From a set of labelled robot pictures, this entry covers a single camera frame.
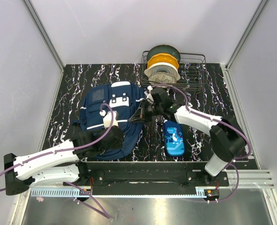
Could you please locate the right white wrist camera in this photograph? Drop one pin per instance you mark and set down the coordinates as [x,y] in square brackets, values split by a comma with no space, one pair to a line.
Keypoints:
[148,94]

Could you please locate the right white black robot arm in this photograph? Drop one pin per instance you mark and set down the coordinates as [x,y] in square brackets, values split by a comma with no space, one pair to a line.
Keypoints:
[227,138]

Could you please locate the orange yellow plate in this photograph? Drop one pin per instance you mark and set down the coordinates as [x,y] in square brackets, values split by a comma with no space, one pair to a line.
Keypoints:
[163,57]

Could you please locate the blue dinosaur pencil case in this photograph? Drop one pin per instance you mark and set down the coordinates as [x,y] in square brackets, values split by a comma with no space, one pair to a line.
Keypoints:
[174,142]

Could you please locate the black wire dish rack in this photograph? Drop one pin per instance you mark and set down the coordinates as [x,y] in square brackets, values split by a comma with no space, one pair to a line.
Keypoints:
[192,71]

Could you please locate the dark green plate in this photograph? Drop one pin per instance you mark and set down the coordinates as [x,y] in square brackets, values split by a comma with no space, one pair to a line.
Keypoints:
[164,49]

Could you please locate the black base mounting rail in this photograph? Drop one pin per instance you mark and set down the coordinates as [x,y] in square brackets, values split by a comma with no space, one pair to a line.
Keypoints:
[147,179]

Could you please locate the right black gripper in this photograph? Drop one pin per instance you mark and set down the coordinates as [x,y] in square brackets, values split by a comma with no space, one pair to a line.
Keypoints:
[139,115]

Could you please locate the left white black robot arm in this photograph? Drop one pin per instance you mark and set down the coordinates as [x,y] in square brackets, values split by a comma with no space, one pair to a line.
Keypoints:
[61,163]

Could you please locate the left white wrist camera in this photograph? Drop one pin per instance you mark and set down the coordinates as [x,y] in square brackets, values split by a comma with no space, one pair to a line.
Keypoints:
[109,118]

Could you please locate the patterned beige plate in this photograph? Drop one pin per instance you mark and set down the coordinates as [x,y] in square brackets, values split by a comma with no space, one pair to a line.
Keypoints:
[162,77]

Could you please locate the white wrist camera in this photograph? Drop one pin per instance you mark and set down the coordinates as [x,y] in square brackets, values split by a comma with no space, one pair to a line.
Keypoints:
[109,118]
[148,94]

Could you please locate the navy blue student backpack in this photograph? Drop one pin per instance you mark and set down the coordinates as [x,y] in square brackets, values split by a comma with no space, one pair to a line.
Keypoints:
[123,97]

